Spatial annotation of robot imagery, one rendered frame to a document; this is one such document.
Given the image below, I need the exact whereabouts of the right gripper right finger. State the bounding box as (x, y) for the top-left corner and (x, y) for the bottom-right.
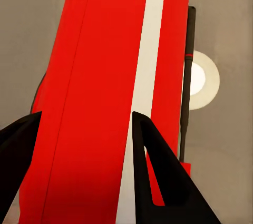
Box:
(132, 111), (221, 224)

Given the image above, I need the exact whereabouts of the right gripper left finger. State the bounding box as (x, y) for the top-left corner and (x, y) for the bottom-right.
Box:
(0, 111), (42, 224)

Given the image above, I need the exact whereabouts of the radio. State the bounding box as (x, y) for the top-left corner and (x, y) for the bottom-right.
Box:
(18, 0), (196, 224)

